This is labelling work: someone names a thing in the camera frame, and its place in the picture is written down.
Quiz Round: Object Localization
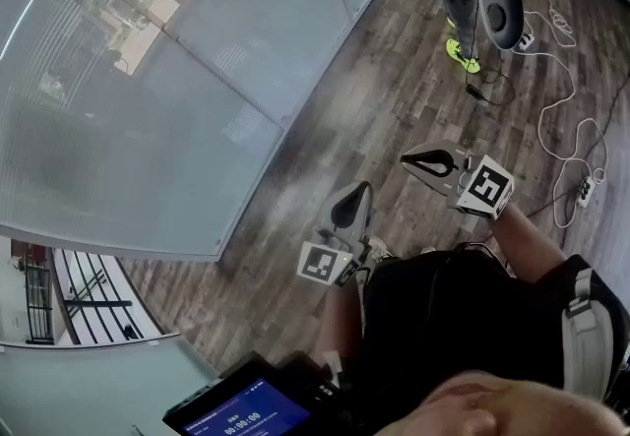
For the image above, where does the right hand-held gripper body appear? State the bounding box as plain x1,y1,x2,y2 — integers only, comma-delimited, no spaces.
445,147,516,220

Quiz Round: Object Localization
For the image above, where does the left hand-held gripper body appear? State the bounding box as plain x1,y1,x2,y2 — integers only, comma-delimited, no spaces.
296,225,383,290

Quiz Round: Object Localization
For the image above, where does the person's left forearm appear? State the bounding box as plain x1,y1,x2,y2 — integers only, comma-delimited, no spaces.
314,276,368,366

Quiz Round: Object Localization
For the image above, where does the person's right forearm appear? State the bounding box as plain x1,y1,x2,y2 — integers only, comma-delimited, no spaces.
484,202,568,283

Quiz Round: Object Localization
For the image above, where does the person's black shirt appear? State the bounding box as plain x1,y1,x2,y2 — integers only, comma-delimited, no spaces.
344,246,630,436

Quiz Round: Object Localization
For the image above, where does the grey oval device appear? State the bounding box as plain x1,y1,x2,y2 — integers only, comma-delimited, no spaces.
479,0,526,51

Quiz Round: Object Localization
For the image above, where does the black tablet with blue screen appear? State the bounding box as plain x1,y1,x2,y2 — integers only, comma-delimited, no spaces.
161,352,341,436

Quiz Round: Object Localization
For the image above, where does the person's face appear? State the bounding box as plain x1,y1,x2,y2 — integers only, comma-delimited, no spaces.
373,369,629,436

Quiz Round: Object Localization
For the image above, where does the black framed window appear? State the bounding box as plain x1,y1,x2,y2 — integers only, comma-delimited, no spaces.
61,249,149,344

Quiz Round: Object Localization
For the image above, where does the frosted glass door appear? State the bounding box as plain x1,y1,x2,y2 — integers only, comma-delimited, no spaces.
0,333,221,436

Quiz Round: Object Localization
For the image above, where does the black metal railing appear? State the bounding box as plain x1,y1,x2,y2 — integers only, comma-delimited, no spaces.
24,249,55,345

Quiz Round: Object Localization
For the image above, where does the black cable with adapter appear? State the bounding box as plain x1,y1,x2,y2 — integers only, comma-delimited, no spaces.
465,42,516,108

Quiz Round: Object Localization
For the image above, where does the long white cable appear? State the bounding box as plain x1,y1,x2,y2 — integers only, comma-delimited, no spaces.
511,0,611,228

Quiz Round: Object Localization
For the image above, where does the long black floor cable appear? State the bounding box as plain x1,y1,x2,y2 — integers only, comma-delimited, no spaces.
524,74,630,221

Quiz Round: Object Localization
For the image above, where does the metal window frame post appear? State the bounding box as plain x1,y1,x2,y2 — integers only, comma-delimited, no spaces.
29,0,291,130

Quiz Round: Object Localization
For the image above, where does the grey backpack strap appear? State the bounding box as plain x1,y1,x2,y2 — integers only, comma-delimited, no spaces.
560,267,616,401

